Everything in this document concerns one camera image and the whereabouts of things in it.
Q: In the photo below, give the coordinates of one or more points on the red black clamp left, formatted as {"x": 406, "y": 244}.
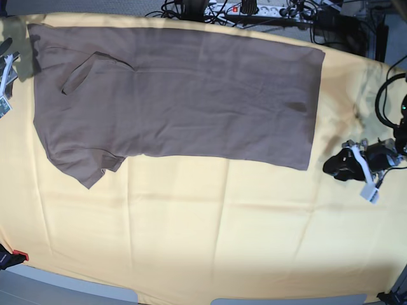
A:
{"x": 9, "y": 259}

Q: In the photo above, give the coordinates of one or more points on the black clamp right corner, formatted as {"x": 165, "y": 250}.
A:
{"x": 393, "y": 298}

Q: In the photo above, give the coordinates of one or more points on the black vertical power strip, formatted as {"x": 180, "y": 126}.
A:
{"x": 382, "y": 32}

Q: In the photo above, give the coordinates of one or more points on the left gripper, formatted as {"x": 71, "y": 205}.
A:
{"x": 379, "y": 156}

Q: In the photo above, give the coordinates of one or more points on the white power strip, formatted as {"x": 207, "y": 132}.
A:
{"x": 232, "y": 10}

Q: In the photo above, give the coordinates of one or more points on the brown T-shirt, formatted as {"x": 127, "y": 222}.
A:
{"x": 103, "y": 94}

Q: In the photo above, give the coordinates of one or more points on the yellow table cloth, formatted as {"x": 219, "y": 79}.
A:
{"x": 185, "y": 230}

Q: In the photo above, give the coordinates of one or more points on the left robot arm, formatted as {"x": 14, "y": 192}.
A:
{"x": 399, "y": 130}

